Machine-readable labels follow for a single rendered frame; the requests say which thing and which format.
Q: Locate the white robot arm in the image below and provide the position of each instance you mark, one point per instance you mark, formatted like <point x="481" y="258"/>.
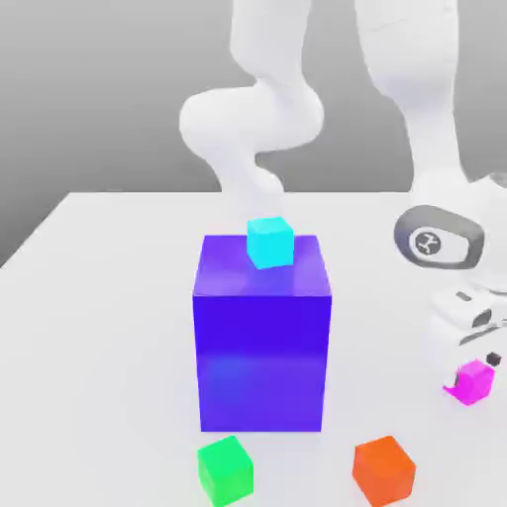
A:
<point x="253" y="119"/>

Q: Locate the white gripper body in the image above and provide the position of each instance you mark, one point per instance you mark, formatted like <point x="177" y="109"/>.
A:
<point x="449" y="348"/>

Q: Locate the small cyan cube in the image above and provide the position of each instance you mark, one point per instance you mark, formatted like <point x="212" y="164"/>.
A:
<point x="271" y="243"/>

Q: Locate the large purple box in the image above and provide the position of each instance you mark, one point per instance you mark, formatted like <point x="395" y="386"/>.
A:
<point x="261" y="356"/>

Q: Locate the small green cube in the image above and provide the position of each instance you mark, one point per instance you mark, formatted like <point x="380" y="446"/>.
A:
<point x="225" y="471"/>

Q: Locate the small magenta cube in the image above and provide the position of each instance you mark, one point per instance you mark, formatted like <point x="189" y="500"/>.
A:
<point x="475" y="382"/>

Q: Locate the small orange cube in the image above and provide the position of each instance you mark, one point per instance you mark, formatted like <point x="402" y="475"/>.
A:
<point x="384" y="471"/>

